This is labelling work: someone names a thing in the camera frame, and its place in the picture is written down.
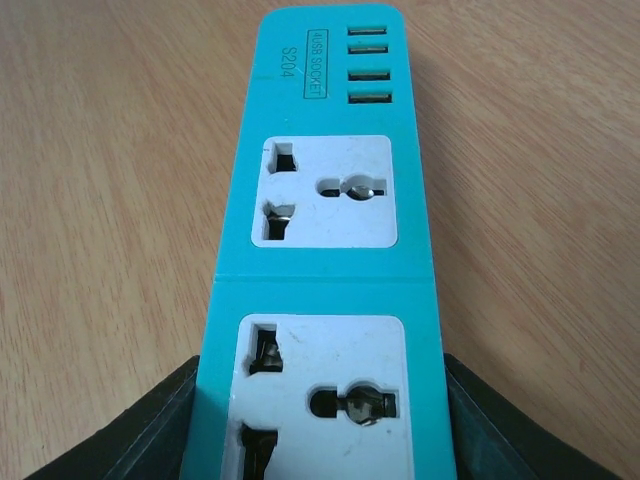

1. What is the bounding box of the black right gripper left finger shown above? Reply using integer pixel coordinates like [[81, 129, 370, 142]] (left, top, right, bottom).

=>
[[29, 355, 199, 480]]

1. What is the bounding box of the teal power strip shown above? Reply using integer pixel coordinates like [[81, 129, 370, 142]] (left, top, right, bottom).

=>
[[180, 4, 457, 479]]

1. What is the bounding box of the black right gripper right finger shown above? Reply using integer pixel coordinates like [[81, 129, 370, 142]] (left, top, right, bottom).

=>
[[444, 353, 615, 480]]

